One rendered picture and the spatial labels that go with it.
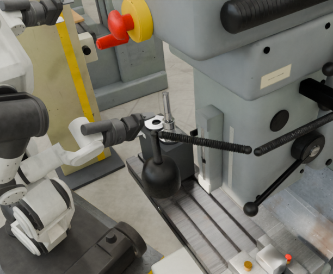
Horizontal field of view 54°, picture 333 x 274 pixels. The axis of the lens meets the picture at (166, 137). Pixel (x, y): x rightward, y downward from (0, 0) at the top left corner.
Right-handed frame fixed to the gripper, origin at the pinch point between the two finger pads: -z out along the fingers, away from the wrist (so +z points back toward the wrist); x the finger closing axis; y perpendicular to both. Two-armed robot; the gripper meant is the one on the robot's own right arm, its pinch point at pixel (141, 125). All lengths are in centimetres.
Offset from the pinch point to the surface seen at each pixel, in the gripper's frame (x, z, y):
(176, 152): -1.0, -7.7, -14.0
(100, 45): 47, 44, -10
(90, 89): -84, -60, 88
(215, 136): 41, 26, -30
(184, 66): -119, -238, 135
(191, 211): -10.5, -6.5, -33.9
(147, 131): -6.4, -7.0, 0.4
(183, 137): 46, 39, -30
